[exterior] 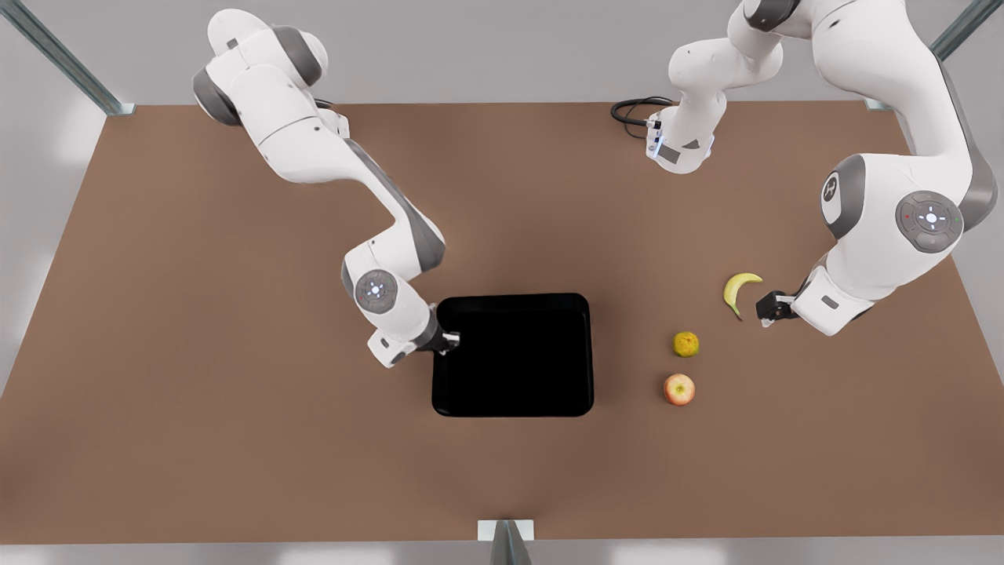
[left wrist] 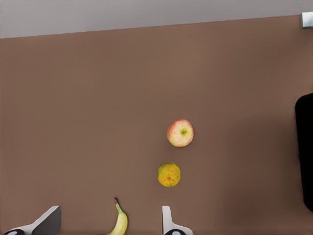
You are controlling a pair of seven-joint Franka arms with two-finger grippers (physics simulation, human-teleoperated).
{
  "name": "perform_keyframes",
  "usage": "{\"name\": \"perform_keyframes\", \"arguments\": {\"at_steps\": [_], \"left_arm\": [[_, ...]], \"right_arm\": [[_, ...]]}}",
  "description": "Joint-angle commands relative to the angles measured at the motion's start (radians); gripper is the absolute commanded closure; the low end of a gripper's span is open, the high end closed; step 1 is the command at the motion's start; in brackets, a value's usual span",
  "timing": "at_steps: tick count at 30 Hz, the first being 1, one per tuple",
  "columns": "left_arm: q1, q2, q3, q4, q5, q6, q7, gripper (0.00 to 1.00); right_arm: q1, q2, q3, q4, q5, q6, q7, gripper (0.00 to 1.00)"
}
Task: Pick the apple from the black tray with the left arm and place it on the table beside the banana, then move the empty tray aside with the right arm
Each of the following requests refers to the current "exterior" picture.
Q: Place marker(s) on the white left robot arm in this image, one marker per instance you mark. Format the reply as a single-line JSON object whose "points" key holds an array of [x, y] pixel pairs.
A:
{"points": [[886, 196]]}

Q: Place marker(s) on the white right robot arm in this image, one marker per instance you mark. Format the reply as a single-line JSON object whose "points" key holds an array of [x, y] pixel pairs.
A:
{"points": [[314, 149]]}

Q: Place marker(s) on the yellow banana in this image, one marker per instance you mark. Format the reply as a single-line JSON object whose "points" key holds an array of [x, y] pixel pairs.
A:
{"points": [[734, 289]]}

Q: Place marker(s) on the black square tray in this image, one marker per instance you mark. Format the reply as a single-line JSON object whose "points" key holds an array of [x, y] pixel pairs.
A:
{"points": [[514, 357]]}

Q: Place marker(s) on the yellow-green orange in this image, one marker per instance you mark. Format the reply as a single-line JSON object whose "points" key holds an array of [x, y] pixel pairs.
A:
{"points": [[686, 344]]}

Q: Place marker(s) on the red-yellow apple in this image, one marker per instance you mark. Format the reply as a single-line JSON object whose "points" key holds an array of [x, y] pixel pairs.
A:
{"points": [[679, 389]]}

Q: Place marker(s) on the silver frame post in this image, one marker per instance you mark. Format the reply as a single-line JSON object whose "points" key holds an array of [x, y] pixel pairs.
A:
{"points": [[67, 59], [508, 541], [953, 35]]}

